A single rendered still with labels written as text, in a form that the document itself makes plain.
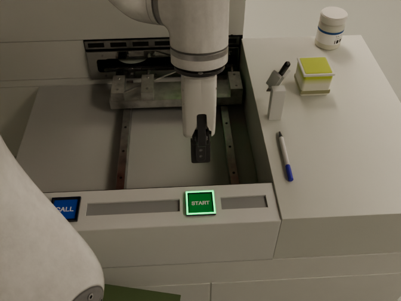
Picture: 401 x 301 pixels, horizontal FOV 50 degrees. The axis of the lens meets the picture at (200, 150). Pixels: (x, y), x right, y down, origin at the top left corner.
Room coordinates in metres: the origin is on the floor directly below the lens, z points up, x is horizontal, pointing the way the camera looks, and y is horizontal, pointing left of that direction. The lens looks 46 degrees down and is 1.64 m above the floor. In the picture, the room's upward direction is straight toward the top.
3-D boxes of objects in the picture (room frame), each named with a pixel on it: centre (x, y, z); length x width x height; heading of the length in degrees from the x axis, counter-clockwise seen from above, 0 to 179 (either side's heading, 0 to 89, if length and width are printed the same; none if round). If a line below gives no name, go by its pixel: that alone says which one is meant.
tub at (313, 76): (0.86, -0.28, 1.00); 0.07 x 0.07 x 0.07; 4
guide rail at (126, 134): (0.80, 0.20, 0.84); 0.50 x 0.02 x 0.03; 3
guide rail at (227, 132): (0.81, -0.07, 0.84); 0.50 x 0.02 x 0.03; 3
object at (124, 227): (0.50, 0.13, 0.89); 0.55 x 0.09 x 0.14; 93
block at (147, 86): (0.96, 0.15, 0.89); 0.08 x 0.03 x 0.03; 3
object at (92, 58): (1.07, 0.11, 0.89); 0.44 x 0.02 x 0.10; 93
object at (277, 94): (0.77, -0.17, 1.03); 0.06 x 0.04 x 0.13; 3
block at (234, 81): (0.97, -0.10, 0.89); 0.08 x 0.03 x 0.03; 3
